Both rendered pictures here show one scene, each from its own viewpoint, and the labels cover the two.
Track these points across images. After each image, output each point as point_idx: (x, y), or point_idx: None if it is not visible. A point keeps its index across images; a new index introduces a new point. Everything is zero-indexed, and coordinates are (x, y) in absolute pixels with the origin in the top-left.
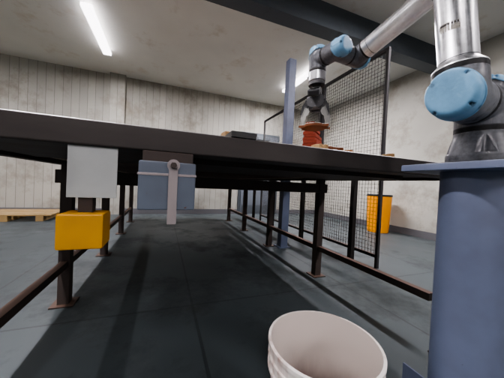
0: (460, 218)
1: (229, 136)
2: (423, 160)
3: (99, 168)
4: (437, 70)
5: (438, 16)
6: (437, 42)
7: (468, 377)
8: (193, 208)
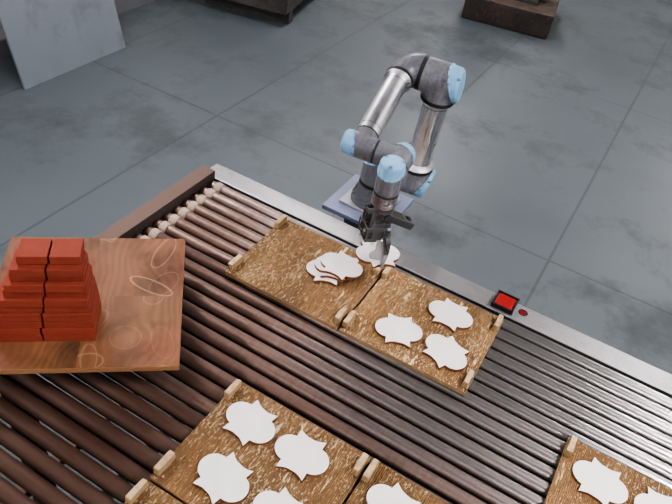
0: (382, 238)
1: (519, 304)
2: (313, 208)
3: None
4: (428, 172)
5: (435, 137)
6: (428, 152)
7: None
8: None
